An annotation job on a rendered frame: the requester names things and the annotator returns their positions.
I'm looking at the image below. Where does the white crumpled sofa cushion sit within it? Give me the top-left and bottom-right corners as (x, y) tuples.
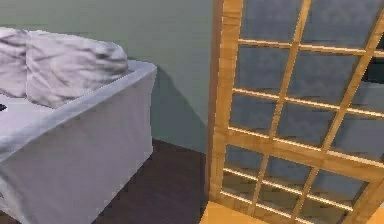
(25, 30), (130, 110)
(0, 27), (30, 99)

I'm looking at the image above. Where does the white fabric sofa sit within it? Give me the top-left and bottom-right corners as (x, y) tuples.
(0, 59), (158, 224)

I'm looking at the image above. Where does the wooden glass-paned room door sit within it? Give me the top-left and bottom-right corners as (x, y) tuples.
(204, 0), (384, 224)

